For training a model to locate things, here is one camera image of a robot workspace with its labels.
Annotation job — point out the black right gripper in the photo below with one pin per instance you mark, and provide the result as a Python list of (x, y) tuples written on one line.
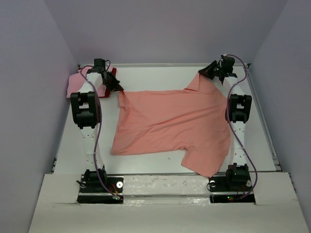
[(206, 71)]

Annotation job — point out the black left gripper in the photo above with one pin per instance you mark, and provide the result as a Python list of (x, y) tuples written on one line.
[(115, 86)]

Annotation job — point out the salmon orange t-shirt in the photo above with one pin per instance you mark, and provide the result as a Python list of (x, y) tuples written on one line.
[(191, 119)]

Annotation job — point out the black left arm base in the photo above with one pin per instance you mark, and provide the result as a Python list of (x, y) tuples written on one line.
[(98, 195)]

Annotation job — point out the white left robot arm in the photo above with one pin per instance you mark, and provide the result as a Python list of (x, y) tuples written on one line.
[(87, 115)]

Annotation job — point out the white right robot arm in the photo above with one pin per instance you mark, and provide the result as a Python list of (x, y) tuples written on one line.
[(237, 115)]

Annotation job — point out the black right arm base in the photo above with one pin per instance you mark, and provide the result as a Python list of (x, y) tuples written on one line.
[(221, 192)]

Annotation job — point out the folded pink t-shirt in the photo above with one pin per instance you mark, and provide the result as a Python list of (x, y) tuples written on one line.
[(78, 83)]

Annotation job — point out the white foam front panel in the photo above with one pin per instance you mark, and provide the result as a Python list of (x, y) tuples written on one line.
[(168, 204)]

